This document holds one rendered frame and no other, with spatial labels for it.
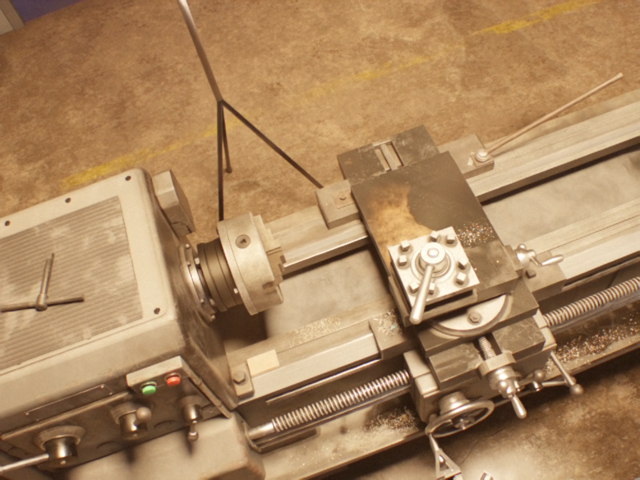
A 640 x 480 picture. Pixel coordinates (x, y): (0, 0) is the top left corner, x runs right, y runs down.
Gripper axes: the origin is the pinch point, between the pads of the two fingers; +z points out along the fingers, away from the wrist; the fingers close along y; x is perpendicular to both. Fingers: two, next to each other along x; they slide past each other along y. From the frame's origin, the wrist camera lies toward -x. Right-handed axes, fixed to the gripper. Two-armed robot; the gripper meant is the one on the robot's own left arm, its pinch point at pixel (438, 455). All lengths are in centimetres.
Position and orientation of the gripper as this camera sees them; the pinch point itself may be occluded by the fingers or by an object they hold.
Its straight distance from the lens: 189.6
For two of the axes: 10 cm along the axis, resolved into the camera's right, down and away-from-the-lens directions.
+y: -1.7, -5.0, -8.5
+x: -9.3, 3.6, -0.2
